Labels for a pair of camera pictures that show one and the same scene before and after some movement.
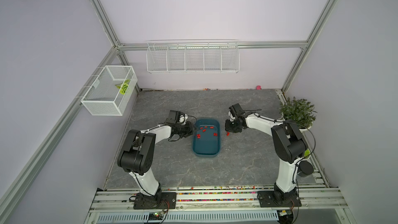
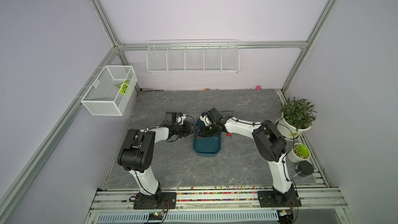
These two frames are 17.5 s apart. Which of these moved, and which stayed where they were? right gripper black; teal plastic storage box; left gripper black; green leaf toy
Moved: right gripper black
Stayed: left gripper black; green leaf toy; teal plastic storage box
